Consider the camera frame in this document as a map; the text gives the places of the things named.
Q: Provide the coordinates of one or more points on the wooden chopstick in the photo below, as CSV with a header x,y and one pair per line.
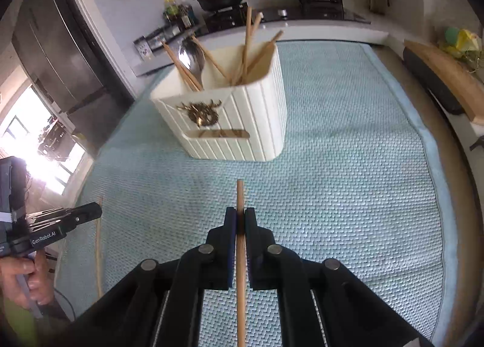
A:
x,y
99,256
211,59
177,63
246,40
266,48
185,70
240,195
251,36

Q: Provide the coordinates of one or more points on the green and yellow sponges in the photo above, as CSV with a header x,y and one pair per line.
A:
x,y
461,42

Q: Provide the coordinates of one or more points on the black tray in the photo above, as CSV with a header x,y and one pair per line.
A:
x,y
427,78

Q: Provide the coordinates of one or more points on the white printed spice jar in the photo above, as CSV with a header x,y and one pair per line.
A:
x,y
143,48

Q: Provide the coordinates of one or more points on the person's left forearm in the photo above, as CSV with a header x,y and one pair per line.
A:
x,y
13,326

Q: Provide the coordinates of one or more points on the spice jars on counter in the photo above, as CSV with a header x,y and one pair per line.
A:
x,y
176,16

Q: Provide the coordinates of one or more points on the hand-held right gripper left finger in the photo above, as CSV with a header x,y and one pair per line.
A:
x,y
230,226

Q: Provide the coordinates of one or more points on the cream ribbed utensil holder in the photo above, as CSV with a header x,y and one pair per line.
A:
x,y
245,123

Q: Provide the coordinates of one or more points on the teal woven table mat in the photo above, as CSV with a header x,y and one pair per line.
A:
x,y
340,161

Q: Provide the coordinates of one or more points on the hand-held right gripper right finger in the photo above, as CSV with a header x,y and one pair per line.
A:
x,y
250,226

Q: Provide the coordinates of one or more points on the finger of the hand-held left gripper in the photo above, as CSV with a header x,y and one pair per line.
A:
x,y
75,214

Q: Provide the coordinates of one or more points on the dark grey refrigerator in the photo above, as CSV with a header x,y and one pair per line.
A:
x,y
56,48

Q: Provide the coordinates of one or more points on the wooden cutting board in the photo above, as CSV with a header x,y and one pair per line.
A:
x,y
450,74

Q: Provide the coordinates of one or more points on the black gas stove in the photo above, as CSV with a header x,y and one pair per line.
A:
x,y
302,12

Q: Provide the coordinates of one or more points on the steel spoon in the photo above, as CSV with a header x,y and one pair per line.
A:
x,y
191,59

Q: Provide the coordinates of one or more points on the person's left hand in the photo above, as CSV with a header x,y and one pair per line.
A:
x,y
15,275

